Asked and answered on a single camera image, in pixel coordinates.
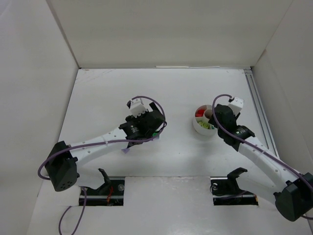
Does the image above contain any lime green lego brick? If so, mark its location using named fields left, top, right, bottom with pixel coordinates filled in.
left=198, top=121, right=211, bottom=129

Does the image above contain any red large lego brick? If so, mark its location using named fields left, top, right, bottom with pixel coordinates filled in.
left=195, top=109, right=205, bottom=118

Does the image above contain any white round divided container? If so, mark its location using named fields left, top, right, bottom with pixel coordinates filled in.
left=192, top=105, right=217, bottom=137

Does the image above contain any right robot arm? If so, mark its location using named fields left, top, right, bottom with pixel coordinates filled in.
left=210, top=104, right=313, bottom=222

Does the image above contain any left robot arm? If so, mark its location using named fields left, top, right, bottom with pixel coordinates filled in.
left=44, top=102, right=166, bottom=192

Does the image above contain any lavender 2x2 lego brick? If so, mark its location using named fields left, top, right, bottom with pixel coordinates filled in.
left=122, top=148, right=130, bottom=154

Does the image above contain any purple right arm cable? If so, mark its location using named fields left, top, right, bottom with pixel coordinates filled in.
left=211, top=94, right=313, bottom=220

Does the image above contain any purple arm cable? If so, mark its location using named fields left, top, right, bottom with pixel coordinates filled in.
left=211, top=94, right=313, bottom=220
left=37, top=95, right=167, bottom=235

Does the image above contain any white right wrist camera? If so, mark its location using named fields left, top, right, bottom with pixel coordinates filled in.
left=228, top=97, right=244, bottom=116

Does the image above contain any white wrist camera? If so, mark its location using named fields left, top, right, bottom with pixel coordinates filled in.
left=127, top=98, right=148, bottom=118
left=228, top=97, right=244, bottom=116

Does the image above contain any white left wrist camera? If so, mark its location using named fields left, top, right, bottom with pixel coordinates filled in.
left=127, top=98, right=148, bottom=118

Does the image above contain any aluminium rail right side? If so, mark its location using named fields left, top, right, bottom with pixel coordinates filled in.
left=244, top=68, right=279, bottom=158

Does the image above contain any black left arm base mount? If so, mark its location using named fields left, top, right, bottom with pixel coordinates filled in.
left=79, top=168, right=125, bottom=207

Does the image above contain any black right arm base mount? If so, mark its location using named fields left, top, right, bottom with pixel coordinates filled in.
left=210, top=167, right=259, bottom=206

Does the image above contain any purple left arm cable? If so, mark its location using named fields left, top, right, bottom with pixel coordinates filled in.
left=37, top=95, right=167, bottom=235

